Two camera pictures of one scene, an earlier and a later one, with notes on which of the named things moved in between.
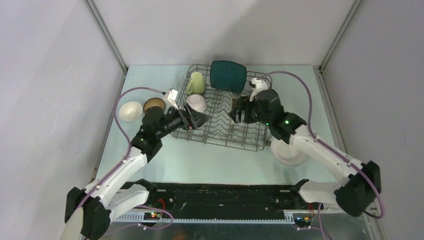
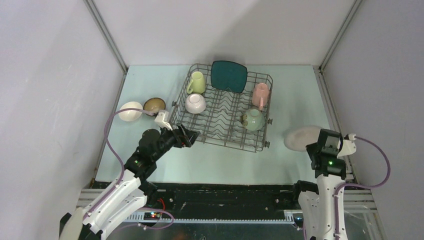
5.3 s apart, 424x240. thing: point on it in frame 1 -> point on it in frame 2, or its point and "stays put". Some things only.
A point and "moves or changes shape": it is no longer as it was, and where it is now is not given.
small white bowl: (197, 102) stays put
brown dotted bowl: (154, 102) stays put
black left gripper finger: (195, 118) -> (183, 138)
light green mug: (197, 85) stays put
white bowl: (130, 111) stays put
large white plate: (286, 154) moves or changes shape
